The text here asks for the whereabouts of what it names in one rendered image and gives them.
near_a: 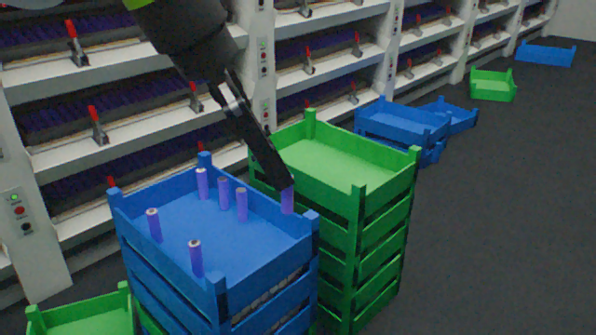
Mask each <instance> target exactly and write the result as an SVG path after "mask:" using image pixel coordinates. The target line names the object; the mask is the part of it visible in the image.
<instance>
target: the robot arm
mask: <svg viewBox="0 0 596 335"><path fill-rule="evenodd" d="M63 1H65V0H0V3H1V4H5V5H8V6H12V7H17V8H22V9H28V10H41V9H47V8H51V7H54V6H57V5H59V4H60V3H62V2H63ZM121 1H122V3H123V4H124V5H125V6H126V7H127V9H128V10H129V12H130V14H131V15H132V17H133V18H134V19H135V20H136V22H137V23H138V25H139V26H140V27H141V29H142V34H141V36H139V37H138V38H139V40H140V41H141V42H142V41H143V42H144V41H146V40H147V42H148V41H150V43H151V44H152V46H153V48H154V50H155V51H156V53H157V54H159V55H168V56H169V58H170V60H171V61H172V63H173V64H174V66H175V67H176V69H177V70H178V72H179V73H180V75H181V76H182V78H183V79H184V80H185V81H187V82H192V83H193V82H199V81H200V80H209V82H208V83H207V84H206V85H207V87H208V89H209V93H210V96H211V97H212V98H213V100H214V101H215V102H216V103H219V104H220V106H221V108H222V109H223V112H224V113H225V115H226V116H227V117H228V118H229V119H230V120H231V121H232V122H233V124H234V125H235V127H236V128H237V131H238V132H239V134H240V135H241V137H242V138H243V140H244V141H245V142H246V143H247V145H248V146H249V148H250V149H251V151H252V153H253V155H252V156H251V160H252V162H255V161H258V163H259V164H260V166H261V168H262V169H263V171H264V173H265V175H266V177H267V178H268V180H269V181H270V182H271V184H272V185H273V187H274V188H275V190H276V192H277V193H278V192H280V191H282V190H284V189H286V188H287V187H289V186H291V185H293V184H294V183H295V181H294V179H293V178H292V176H291V173H290V172H289V170H288V168H287V167H286V165H285V163H284V161H283V160H282V158H281V156H280V155H279V153H278V150H277V149H276V147H275V145H274V144H273V142H272V141H271V140H270V138H269V137H268V136H270V135H271V132H270V131H269V129H267V130H266V131H264V129H263V125H262V123H260V122H259V120H258V118H257V117H256V115H255V113H254V112H253V111H252V109H251V102H250V100H249V99H248V96H247V94H246V92H245V90H244V89H243V85H242V83H241V81H240V79H239V77H238V75H237V72H236V71H235V69H234V68H233V69H232V70H230V69H228V67H227V66H228V64H229V63H232V62H233V61H234V60H235V59H236V57H237V55H238V52H239V48H238V45H237V42H236V41H235V39H234V37H233V35H232V34H231V33H230V31H229V29H228V27H227V25H226V24H225V20H226V18H227V15H228V12H227V5H225V4H224V0H121Z"/></svg>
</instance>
